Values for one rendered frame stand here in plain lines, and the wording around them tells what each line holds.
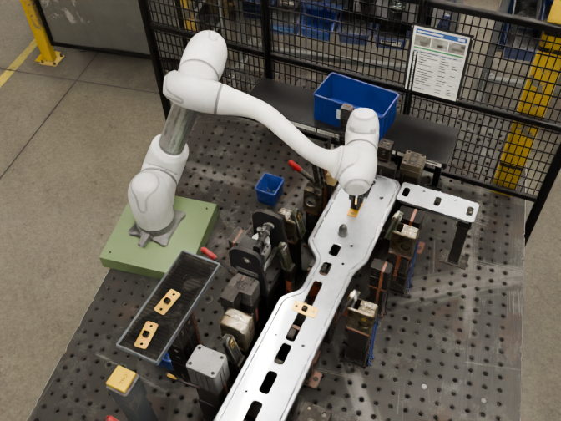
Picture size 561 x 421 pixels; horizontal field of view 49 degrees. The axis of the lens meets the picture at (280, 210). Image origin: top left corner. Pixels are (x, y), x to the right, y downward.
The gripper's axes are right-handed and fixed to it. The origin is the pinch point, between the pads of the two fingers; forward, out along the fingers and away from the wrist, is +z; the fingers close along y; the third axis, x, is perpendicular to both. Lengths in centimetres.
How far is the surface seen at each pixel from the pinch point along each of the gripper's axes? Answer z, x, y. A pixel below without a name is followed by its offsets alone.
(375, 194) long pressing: 4.6, 9.7, 4.3
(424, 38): -35, 55, 4
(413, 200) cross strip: 4.6, 12.6, 18.3
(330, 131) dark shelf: 2.0, 32.5, -23.1
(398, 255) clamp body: 11.6, -8.5, 20.1
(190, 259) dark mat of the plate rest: -12, -53, -36
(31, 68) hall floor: 106, 117, -294
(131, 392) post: -8, -97, -30
